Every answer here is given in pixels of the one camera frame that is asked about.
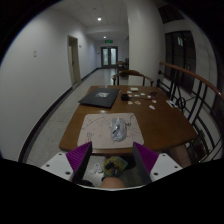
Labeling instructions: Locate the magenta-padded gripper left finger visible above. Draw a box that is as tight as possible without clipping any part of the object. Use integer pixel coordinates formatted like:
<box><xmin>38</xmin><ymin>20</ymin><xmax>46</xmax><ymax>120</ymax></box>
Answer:
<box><xmin>40</xmin><ymin>141</ymin><xmax>94</xmax><ymax>185</ymax></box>

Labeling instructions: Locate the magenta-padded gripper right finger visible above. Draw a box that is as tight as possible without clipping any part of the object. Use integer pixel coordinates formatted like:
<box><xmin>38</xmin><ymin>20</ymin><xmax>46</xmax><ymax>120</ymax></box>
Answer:
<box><xmin>132</xmin><ymin>141</ymin><xmax>183</xmax><ymax>185</ymax></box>

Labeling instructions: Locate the white printed mouse pad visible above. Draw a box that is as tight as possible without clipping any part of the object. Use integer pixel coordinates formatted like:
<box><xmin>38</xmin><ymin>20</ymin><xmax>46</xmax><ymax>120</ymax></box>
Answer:
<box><xmin>77</xmin><ymin>112</ymin><xmax>145</xmax><ymax>149</ymax></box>

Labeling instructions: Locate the person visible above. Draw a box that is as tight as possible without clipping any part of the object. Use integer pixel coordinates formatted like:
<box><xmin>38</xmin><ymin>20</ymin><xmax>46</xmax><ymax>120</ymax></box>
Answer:
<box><xmin>88</xmin><ymin>155</ymin><xmax>136</xmax><ymax>190</ymax></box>

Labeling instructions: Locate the black closed laptop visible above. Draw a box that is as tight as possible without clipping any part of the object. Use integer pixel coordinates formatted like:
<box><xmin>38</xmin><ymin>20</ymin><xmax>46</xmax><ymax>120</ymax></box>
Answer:
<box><xmin>78</xmin><ymin>87</ymin><xmax>122</xmax><ymax>109</ymax></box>

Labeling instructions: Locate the black railing with wooden handrail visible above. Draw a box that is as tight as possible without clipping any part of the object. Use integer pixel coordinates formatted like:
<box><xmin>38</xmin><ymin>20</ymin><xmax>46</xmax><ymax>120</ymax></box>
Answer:
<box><xmin>156</xmin><ymin>60</ymin><xmax>224</xmax><ymax>164</ymax></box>

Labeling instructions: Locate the wooden armchair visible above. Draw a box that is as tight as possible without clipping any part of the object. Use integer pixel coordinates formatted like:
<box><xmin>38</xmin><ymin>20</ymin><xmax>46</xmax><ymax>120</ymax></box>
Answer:
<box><xmin>111</xmin><ymin>69</ymin><xmax>155</xmax><ymax>87</ymax></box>

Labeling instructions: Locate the side doorway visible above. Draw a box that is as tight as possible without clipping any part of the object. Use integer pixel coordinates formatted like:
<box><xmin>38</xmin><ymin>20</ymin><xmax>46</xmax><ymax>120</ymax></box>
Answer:
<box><xmin>67</xmin><ymin>35</ymin><xmax>82</xmax><ymax>86</ymax></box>

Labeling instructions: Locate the dark framed window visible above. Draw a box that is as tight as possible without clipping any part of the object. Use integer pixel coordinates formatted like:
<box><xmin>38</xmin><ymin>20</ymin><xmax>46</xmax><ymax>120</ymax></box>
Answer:
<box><xmin>164</xmin><ymin>30</ymin><xmax>197</xmax><ymax>94</ymax></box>

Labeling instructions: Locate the glass double door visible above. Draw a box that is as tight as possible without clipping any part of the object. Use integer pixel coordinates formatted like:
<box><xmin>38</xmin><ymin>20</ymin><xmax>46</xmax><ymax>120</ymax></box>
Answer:
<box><xmin>100</xmin><ymin>46</ymin><xmax>119</xmax><ymax>69</ymax></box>

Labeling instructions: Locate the black cable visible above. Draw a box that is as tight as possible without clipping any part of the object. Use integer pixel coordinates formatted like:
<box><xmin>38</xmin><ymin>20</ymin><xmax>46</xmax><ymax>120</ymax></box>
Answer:
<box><xmin>146</xmin><ymin>91</ymin><xmax>178</xmax><ymax>108</ymax></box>

